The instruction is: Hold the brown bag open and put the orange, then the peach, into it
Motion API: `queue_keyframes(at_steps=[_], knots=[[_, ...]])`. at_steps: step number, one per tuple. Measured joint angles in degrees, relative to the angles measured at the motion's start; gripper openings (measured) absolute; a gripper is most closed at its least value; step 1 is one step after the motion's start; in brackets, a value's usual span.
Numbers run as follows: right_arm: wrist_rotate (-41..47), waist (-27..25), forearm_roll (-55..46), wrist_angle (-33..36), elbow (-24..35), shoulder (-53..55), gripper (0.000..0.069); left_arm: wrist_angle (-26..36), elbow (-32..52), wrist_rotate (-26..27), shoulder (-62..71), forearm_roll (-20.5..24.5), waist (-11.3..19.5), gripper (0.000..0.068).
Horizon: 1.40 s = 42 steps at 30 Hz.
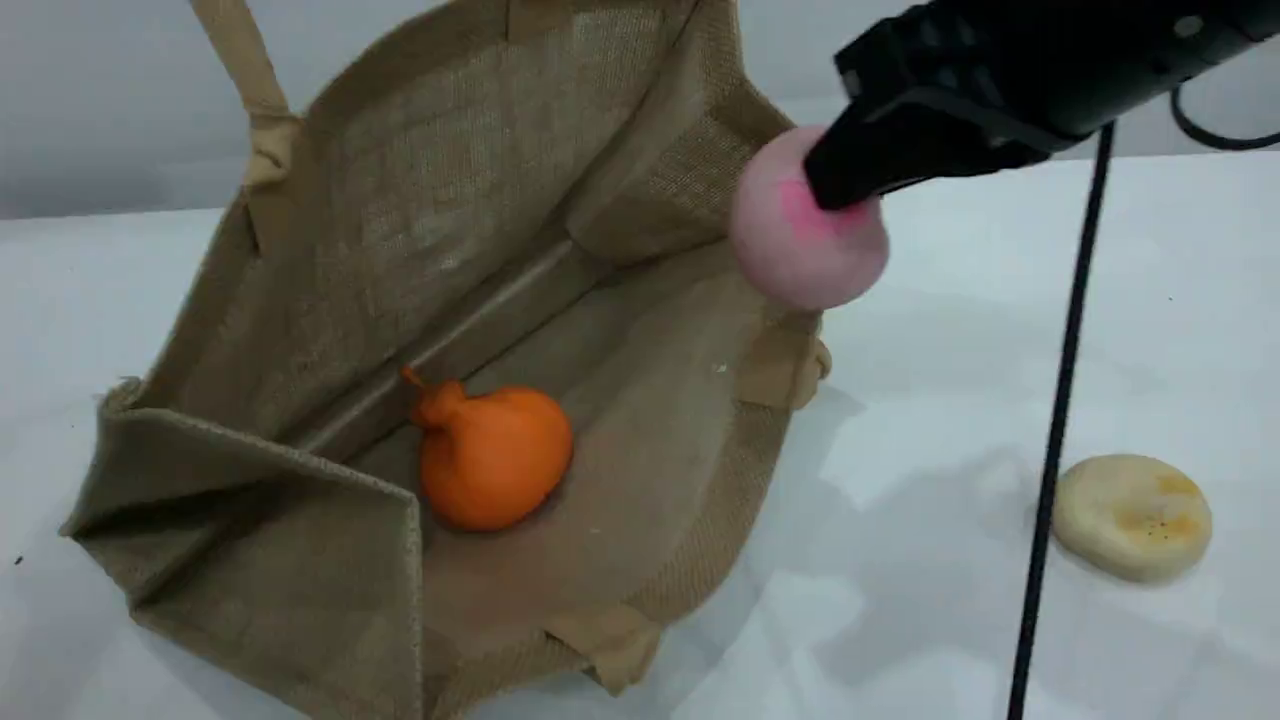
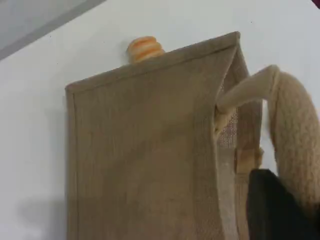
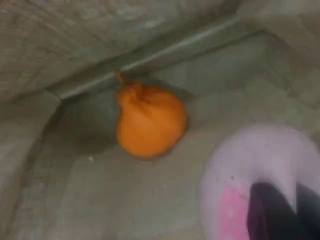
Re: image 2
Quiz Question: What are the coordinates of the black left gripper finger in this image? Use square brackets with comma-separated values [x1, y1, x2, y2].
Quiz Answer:
[246, 168, 320, 240]

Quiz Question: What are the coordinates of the beige rope bag handle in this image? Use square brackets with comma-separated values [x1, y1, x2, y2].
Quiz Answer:
[213, 64, 320, 216]

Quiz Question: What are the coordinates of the brown burlap bag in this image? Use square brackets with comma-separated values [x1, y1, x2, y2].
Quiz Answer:
[64, 30, 265, 240]

